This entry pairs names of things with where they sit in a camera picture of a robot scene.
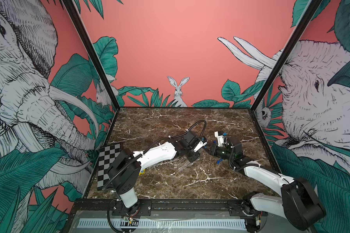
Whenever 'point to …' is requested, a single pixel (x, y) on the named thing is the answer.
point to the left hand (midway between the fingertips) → (196, 151)
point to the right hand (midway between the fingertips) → (202, 144)
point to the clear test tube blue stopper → (183, 163)
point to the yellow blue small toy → (142, 172)
